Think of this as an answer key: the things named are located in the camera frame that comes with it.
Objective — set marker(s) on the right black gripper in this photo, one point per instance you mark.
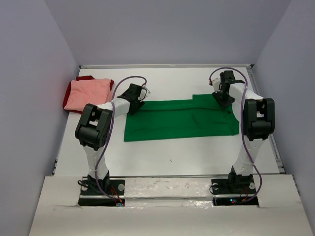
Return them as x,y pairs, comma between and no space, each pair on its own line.
223,104

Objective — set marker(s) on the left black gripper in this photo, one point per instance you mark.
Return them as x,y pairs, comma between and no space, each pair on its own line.
140,104

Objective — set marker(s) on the green t shirt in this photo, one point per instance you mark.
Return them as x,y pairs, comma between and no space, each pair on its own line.
200,116

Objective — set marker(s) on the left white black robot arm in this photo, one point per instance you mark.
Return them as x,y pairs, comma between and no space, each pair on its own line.
94,131

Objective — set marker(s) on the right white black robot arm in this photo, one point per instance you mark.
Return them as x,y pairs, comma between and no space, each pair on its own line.
257,123

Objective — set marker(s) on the pink folded t shirt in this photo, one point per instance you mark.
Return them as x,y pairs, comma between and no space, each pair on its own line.
86,94

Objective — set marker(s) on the white foam front board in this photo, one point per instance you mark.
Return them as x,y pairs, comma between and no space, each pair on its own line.
170,207

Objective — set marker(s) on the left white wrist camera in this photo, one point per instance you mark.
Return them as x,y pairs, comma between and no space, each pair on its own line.
145,92

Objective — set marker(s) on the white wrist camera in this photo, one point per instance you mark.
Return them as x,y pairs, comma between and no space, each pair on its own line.
215,83
145,92

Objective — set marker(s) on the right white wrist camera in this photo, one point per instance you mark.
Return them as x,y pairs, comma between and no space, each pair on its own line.
215,83

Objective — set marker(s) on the aluminium table frame rail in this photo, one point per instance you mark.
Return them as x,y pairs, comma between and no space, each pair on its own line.
129,66

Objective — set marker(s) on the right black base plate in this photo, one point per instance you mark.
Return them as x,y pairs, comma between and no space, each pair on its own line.
237,195

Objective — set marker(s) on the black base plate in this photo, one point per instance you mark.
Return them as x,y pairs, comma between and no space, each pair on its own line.
237,195
91,196

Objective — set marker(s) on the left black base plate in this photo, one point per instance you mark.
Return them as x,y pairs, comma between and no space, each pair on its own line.
91,196

